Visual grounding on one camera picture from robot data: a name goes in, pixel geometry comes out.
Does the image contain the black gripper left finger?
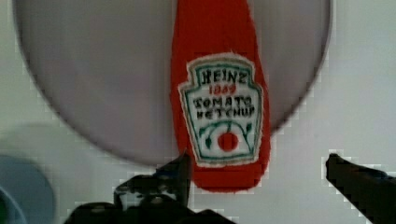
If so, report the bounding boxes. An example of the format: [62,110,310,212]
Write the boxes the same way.
[64,153,236,224]

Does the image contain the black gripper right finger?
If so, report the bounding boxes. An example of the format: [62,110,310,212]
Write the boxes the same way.
[325,153,396,224]

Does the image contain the red plush ketchup bottle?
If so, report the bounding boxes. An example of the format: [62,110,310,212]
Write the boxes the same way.
[170,0,271,192]

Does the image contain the round grey plate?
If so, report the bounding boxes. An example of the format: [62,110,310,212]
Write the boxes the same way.
[11,0,332,165]

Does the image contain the small blue bowl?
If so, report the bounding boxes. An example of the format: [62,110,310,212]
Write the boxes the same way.
[0,156,55,224]

